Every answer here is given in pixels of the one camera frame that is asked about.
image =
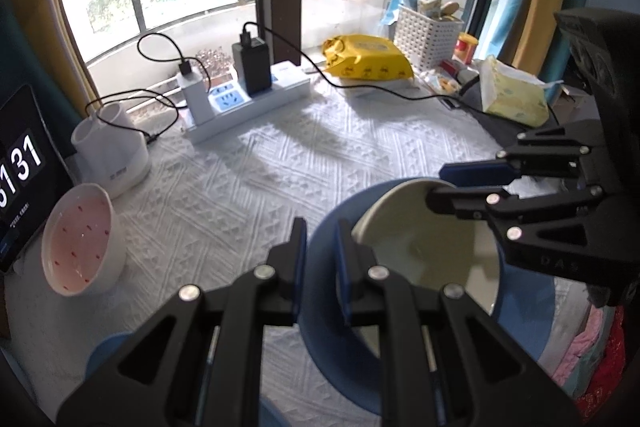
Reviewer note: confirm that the white charger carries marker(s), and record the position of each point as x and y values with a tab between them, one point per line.
197	99

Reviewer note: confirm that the white double cup holder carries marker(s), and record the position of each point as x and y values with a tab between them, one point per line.
125	157

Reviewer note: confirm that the white plastic basket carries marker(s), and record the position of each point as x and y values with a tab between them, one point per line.
425	39

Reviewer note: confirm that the white textured tablecloth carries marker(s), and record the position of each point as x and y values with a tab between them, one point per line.
250	187

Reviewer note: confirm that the small black card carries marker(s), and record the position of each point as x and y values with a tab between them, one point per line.
450	103

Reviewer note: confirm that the yellow snack packet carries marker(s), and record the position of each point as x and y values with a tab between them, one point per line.
445	83

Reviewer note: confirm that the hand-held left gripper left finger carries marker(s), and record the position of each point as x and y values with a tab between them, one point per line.
299	257

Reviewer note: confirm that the yellow wet wipes pack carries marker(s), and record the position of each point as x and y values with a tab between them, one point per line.
370	57

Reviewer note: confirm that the white power strip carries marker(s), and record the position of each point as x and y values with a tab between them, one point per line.
285	82

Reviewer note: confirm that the cardboard box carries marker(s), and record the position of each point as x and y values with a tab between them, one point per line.
577	99

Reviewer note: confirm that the small red box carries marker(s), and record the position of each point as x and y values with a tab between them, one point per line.
452	68

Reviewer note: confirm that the large blue plate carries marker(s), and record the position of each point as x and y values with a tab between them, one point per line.
525	317

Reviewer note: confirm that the red can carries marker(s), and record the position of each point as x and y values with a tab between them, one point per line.
467	49

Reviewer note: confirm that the yellow tissue pack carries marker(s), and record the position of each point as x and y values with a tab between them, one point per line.
515	97

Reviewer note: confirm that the brown rounded item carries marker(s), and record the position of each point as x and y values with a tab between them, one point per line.
450	8

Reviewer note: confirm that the black charger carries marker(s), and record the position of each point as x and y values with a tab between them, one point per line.
252	67

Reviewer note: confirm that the small carton box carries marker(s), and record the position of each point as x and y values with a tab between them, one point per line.
430	4

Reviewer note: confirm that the dry potted plant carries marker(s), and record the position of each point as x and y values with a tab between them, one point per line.
215	64

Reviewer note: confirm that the white bowl with pink inside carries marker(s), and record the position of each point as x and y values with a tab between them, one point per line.
75	237

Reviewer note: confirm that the black tablet clock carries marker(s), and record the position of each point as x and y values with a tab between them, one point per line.
25	167

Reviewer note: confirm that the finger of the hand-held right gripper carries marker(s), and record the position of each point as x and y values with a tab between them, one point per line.
475	172
450	202

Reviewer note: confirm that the small blue plate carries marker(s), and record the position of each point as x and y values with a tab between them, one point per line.
102	352

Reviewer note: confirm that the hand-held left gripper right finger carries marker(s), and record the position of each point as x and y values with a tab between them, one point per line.
342	267

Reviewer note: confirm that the cream bowl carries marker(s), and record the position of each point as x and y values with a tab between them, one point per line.
425	257

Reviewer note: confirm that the pink patterned cloth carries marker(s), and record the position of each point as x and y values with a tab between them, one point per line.
595	357

